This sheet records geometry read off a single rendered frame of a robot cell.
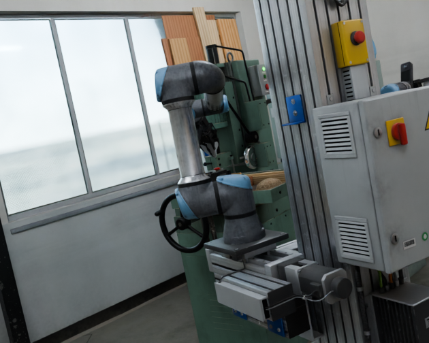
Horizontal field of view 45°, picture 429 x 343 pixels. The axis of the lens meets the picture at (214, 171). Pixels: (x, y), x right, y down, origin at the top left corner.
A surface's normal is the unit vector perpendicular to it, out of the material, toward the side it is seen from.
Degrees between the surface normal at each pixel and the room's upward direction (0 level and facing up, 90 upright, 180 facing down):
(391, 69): 90
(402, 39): 90
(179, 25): 87
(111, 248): 90
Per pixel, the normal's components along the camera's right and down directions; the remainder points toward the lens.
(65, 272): 0.69, -0.06
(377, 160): 0.49, 0.00
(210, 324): -0.58, 0.20
